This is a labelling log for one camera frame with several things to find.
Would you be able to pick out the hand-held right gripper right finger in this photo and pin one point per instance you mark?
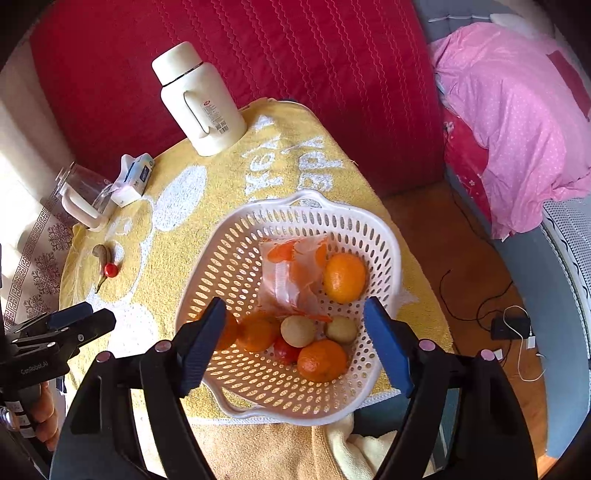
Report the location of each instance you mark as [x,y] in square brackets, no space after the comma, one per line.
[388,346]

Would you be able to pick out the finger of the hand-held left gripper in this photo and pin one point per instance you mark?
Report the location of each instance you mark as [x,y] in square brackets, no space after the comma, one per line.
[69,316]
[87,330]

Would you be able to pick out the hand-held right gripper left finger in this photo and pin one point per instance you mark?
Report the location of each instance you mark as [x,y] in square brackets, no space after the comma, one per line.
[203,341]

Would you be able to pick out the orange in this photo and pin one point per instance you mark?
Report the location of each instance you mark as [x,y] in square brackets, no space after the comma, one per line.
[256,334]
[344,279]
[229,332]
[322,361]

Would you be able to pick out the small tan fruit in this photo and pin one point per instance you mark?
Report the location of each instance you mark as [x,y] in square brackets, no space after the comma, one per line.
[341,330]
[298,331]

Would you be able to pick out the white plastic basket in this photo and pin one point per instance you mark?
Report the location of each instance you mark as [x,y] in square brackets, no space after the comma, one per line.
[231,258]

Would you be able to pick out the person's left hand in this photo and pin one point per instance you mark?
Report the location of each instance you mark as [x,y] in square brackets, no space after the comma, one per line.
[44,410]

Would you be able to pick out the beige patterned curtain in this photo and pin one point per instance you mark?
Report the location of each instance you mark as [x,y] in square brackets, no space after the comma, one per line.
[41,272]

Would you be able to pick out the small red tomato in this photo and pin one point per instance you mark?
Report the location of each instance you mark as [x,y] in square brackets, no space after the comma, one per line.
[110,270]

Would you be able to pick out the overripe brown banana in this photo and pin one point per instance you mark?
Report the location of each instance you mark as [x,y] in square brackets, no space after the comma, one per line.
[99,253]

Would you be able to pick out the clear plastic snack bag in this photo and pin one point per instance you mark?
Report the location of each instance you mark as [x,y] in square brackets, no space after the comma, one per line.
[286,281]

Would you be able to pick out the cream towel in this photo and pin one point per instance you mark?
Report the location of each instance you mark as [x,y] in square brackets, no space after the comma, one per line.
[355,457]

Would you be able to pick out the glass electric kettle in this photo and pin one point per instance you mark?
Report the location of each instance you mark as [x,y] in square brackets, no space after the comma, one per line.
[85,194]

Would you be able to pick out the black power adapter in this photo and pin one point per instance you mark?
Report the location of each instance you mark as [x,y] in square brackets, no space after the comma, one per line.
[510,327]

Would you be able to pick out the tan tablecloth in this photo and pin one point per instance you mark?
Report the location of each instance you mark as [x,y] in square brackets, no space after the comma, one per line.
[258,452]

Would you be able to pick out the white tissue pack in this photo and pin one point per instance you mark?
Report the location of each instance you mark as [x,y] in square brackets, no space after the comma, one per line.
[134,177]

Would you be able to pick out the yellow printed towel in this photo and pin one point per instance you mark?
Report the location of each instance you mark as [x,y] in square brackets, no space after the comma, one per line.
[221,184]

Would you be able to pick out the grey sofa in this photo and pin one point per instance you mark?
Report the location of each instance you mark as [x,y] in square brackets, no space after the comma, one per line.
[531,277]

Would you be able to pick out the red floral cloth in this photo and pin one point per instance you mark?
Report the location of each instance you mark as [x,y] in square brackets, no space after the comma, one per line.
[461,152]

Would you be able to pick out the white dotted cover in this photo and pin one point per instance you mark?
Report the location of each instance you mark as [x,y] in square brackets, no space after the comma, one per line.
[572,240]

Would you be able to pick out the white thermos flask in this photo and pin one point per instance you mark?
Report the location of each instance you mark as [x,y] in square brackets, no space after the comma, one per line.
[194,92]

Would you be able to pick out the pink dotted blanket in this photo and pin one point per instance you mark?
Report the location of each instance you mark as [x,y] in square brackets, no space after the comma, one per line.
[508,115]

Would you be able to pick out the red quilted cover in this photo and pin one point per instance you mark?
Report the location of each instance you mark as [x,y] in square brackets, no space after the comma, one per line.
[300,69]

